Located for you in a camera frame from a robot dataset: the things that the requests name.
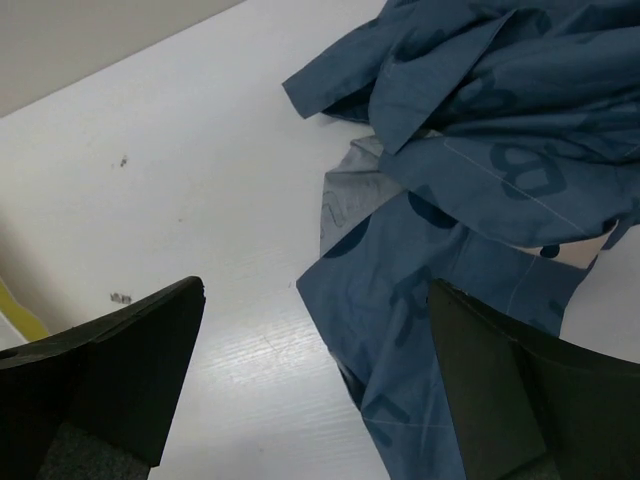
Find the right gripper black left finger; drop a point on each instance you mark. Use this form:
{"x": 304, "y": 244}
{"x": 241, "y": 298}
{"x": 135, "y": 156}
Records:
{"x": 97, "y": 401}

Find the blue cartoon print pillowcase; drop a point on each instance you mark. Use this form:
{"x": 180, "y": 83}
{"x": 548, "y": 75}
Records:
{"x": 504, "y": 158}

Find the white pillow with yellow edge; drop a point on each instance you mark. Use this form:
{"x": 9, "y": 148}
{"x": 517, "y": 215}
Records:
{"x": 26, "y": 323}

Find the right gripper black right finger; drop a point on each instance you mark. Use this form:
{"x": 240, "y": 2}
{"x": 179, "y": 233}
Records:
{"x": 527, "y": 405}

